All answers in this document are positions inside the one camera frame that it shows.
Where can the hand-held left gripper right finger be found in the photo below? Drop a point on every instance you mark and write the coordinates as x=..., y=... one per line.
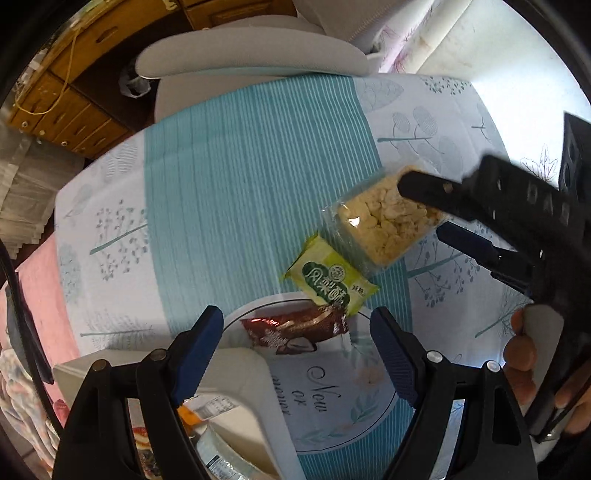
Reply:
x=392, y=362

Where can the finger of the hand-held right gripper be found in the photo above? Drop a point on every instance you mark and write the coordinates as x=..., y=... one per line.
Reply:
x=466, y=242
x=429, y=189

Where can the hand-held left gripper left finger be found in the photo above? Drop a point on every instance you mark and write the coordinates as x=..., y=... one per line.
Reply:
x=198, y=362

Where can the white plastic tray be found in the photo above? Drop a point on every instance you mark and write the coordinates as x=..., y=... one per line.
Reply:
x=240, y=369

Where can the orange snack packet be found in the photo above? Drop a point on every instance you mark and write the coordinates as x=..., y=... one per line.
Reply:
x=189, y=413

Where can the yellow crisp cake packet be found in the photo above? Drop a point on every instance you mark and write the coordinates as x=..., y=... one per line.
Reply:
x=378, y=226

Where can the red and white snack packet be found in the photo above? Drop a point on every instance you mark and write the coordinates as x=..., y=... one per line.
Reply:
x=141, y=438

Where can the brown chocolate snack packet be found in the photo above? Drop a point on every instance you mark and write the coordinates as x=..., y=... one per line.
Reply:
x=295, y=327

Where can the clear packet with white label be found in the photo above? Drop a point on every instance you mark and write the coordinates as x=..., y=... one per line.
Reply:
x=226, y=461

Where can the person's right hand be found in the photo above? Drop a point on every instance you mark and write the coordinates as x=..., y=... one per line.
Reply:
x=517, y=360

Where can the green snack packet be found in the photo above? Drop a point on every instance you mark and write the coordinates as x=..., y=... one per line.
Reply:
x=328, y=277

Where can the leaf print curtain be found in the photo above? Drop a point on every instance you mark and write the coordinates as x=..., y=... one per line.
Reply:
x=485, y=46

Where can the blue jeans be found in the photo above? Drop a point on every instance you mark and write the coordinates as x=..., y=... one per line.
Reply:
x=27, y=323

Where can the tree print tablecloth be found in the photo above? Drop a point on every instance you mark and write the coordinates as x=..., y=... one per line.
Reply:
x=207, y=184

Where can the floral white cloth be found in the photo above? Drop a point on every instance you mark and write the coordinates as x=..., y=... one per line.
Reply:
x=21, y=406

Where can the grey office chair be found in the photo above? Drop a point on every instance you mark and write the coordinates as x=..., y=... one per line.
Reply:
x=231, y=50

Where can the white lace cover cloth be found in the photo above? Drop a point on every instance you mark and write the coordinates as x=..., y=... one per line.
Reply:
x=18, y=194

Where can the wooden desk with drawers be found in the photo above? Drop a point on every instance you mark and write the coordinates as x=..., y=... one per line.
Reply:
x=92, y=110

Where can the trash bin with black bag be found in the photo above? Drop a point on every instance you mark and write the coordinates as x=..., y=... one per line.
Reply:
x=131, y=83

